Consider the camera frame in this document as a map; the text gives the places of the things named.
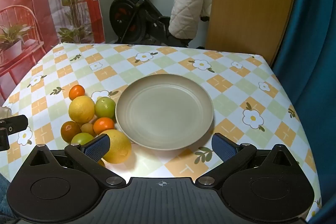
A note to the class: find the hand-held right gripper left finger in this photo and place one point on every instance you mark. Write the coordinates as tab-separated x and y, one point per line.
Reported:
98	146

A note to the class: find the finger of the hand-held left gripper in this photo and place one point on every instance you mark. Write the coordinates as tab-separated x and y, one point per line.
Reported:
14	124

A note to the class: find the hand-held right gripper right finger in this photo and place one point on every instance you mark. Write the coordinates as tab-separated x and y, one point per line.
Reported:
223	148

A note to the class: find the yellowish orange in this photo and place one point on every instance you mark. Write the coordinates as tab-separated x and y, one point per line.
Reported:
101	162

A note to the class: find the green round fruit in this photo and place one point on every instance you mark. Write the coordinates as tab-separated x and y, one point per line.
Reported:
105	107
80	138

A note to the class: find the large yellow citrus fruit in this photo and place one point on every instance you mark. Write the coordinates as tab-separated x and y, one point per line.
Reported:
119	148
81	109

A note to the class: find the small orange tangerine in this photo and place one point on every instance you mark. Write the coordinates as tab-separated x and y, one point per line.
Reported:
77	91
103	125

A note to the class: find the dark reddish orange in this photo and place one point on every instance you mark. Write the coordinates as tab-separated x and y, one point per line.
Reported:
70	130

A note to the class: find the beige round plate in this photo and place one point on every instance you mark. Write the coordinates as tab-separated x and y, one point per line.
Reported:
165	113

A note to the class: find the clear plastic wrapper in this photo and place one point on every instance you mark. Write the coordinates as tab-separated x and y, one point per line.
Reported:
5	111

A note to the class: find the small tan round fruit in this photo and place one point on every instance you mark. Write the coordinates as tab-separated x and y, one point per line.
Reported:
88	128

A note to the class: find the teal textured cloth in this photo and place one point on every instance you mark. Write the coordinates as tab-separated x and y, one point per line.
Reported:
4	200

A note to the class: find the red printed backdrop cloth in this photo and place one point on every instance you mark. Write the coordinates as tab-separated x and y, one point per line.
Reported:
26	3

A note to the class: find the teal curtain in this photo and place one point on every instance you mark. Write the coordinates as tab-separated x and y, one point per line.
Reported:
309	56

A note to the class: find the wooden board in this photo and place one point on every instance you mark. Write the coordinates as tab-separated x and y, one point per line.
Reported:
249	3

